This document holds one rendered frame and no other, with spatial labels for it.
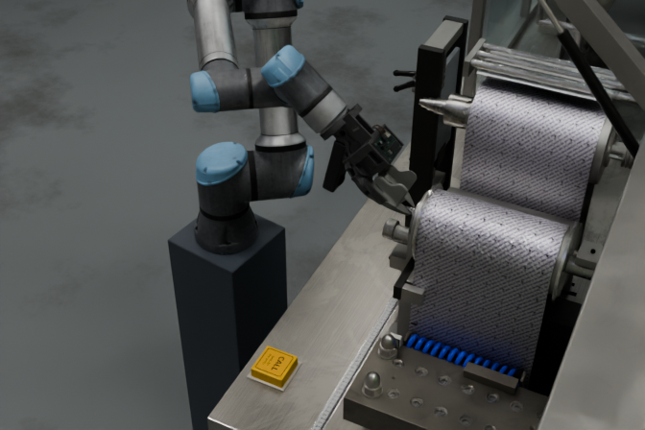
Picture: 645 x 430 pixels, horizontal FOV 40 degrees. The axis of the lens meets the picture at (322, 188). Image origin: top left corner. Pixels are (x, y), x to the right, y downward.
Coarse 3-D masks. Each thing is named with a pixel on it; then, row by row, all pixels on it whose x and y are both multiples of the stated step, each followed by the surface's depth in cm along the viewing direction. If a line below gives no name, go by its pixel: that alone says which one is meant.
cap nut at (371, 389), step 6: (372, 372) 154; (366, 378) 154; (372, 378) 154; (378, 378) 154; (366, 384) 155; (372, 384) 154; (378, 384) 154; (366, 390) 155; (372, 390) 154; (378, 390) 155; (366, 396) 155; (372, 396) 155; (378, 396) 155
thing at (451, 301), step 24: (432, 288) 159; (456, 288) 157; (480, 288) 154; (432, 312) 163; (456, 312) 160; (480, 312) 157; (504, 312) 155; (528, 312) 152; (432, 336) 166; (456, 336) 163; (480, 336) 160; (504, 336) 158; (528, 336) 155; (504, 360) 161; (528, 360) 158
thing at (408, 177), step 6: (390, 168) 158; (396, 168) 158; (378, 174) 160; (384, 174) 159; (390, 174) 159; (396, 174) 158; (402, 174) 158; (408, 174) 158; (414, 174) 157; (390, 180) 159; (396, 180) 159; (402, 180) 159; (408, 180) 158; (414, 180) 158; (408, 186) 159; (408, 192) 160; (408, 198) 160; (408, 204) 160; (414, 204) 160
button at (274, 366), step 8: (264, 352) 178; (272, 352) 178; (280, 352) 178; (264, 360) 176; (272, 360) 176; (280, 360) 176; (288, 360) 176; (296, 360) 177; (256, 368) 175; (264, 368) 175; (272, 368) 175; (280, 368) 175; (288, 368) 175; (256, 376) 175; (264, 376) 174; (272, 376) 173; (280, 376) 173; (288, 376) 175; (280, 384) 173
